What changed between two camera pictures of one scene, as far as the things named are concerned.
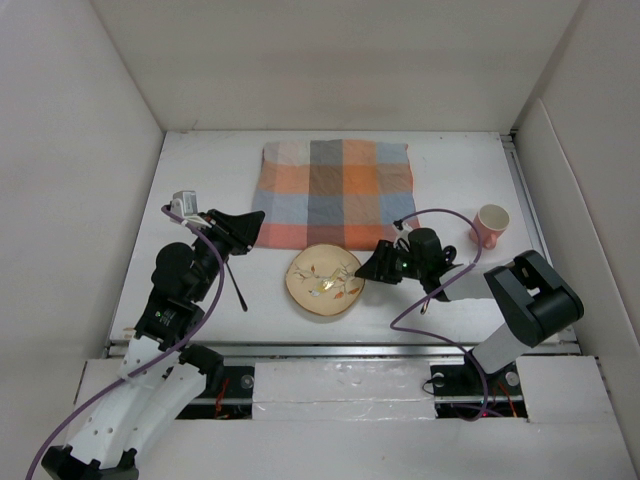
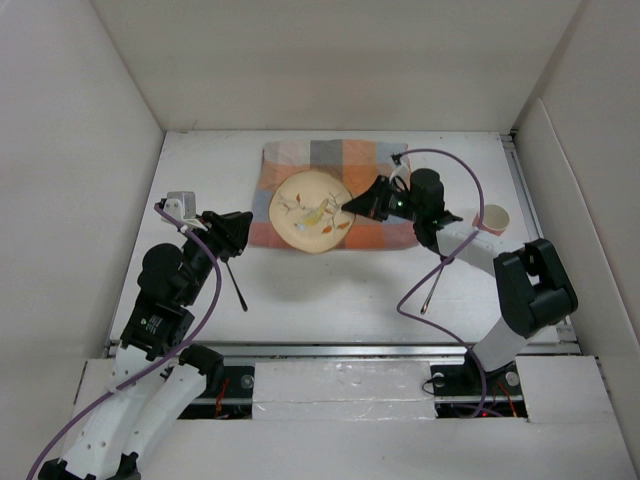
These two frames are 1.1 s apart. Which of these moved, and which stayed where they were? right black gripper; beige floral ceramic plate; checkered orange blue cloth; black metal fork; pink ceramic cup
Moved: right black gripper; beige floral ceramic plate
Stayed: checkered orange blue cloth; black metal fork; pink ceramic cup
